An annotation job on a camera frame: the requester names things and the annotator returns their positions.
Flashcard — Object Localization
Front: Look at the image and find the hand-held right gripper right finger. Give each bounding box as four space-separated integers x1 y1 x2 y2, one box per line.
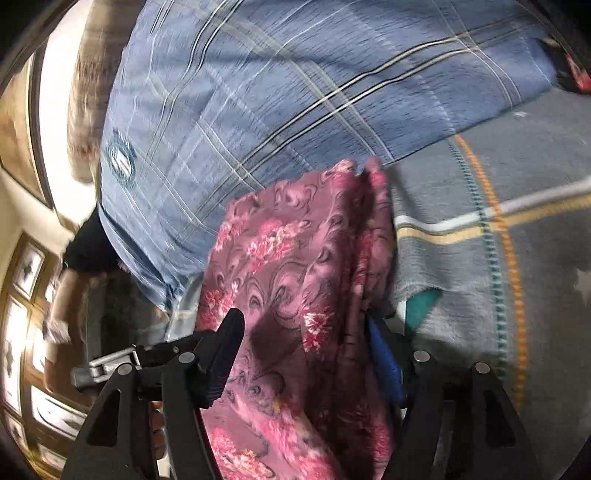
367 316 532 480

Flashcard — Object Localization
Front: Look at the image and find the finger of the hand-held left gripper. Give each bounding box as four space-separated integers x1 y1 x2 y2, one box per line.
134 333 205 370

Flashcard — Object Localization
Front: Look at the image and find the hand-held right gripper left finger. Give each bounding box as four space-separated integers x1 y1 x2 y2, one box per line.
62 308 245 480

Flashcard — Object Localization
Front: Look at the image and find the pink floral cloth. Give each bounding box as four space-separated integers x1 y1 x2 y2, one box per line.
196 157 407 480

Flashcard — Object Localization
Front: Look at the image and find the light blue cloth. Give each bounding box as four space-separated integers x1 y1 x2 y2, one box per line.
164 272 205 343

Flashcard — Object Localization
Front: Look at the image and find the brown fuzzy cloth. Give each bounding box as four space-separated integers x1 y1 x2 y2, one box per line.
95 270 160 344

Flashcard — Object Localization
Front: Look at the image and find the teal cloth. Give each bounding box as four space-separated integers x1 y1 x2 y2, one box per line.
405 288 440 334

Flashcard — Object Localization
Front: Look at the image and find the wooden glass-panel cabinet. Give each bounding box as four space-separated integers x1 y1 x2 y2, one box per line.
0 231 95 474

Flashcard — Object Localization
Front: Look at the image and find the grey striped blanket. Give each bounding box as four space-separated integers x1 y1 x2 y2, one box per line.
387 88 591 416

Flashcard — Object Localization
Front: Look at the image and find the striped floral pillow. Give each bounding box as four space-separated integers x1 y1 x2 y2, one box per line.
67 0 151 185

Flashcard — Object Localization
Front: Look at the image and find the blue plaid bed sheet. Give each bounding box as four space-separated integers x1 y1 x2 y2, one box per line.
99 0 559 317

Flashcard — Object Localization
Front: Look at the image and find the red patterned cloth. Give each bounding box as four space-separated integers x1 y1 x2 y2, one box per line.
540 36 591 92

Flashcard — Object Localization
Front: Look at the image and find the wooden picture frame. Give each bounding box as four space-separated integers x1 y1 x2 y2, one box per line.
0 55 55 209

